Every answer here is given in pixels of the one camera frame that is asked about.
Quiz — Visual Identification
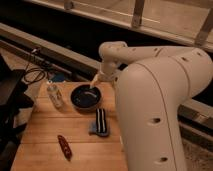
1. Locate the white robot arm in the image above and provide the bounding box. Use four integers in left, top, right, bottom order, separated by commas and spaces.
91, 41, 213, 171

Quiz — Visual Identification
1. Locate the black cable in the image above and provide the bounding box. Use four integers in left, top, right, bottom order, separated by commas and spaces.
22, 47, 54, 84

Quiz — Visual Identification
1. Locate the dark blue ceramic bowl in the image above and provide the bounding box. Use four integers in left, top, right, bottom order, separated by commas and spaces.
70, 84, 102, 110

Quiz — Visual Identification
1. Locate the black equipment at left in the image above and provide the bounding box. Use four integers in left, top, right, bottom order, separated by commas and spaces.
0, 54, 34, 171

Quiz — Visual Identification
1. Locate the blue object behind table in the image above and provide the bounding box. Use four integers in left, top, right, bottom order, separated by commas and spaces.
51, 74, 66, 82

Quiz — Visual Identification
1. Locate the clear plastic bottle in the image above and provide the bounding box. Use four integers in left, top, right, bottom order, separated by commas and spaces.
47, 80, 63, 108

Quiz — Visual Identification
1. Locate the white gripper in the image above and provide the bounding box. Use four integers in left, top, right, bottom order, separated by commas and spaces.
90, 63, 118, 89

